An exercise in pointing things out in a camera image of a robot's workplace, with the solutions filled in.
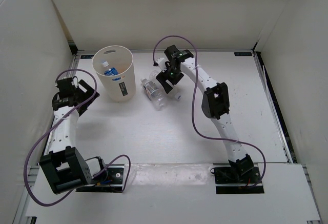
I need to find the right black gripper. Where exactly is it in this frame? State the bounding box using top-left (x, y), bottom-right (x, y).
top-left (156, 64), bottom-right (185, 94)

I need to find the clear bottle blue cap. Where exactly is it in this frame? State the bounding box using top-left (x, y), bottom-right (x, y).
top-left (149, 70), bottom-right (181, 100)

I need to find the clear bottle red white label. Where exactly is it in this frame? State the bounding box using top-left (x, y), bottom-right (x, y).
top-left (140, 78), bottom-right (165, 111)

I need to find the blue label plastic bottle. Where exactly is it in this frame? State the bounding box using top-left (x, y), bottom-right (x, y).
top-left (101, 61), bottom-right (119, 76)

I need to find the orange plastic bottle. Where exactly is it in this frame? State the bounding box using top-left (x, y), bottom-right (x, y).
top-left (114, 65), bottom-right (129, 74)

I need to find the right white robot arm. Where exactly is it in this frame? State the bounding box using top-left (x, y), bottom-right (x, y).
top-left (156, 45), bottom-right (254, 183)

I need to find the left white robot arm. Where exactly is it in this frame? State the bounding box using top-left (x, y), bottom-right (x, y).
top-left (39, 77), bottom-right (108, 194)

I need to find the white plastic bin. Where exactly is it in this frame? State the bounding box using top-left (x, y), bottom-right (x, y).
top-left (92, 46), bottom-right (136, 102)

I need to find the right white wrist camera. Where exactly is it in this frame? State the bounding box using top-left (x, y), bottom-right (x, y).
top-left (153, 57), bottom-right (169, 72)

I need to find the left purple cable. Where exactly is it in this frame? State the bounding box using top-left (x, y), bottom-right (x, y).
top-left (24, 69), bottom-right (132, 206)

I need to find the purple cable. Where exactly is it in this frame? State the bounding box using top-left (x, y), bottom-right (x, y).
top-left (152, 35), bottom-right (267, 189)
top-left (24, 69), bottom-right (132, 206)

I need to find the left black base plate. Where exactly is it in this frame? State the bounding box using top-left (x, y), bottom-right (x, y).
top-left (76, 164), bottom-right (131, 193)

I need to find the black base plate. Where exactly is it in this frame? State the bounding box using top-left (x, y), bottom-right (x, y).
top-left (76, 164), bottom-right (131, 193)
top-left (210, 167), bottom-right (264, 195)

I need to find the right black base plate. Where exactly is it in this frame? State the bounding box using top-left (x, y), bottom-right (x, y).
top-left (210, 167), bottom-right (264, 195)

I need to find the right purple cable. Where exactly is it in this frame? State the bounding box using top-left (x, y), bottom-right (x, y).
top-left (152, 35), bottom-right (267, 189)

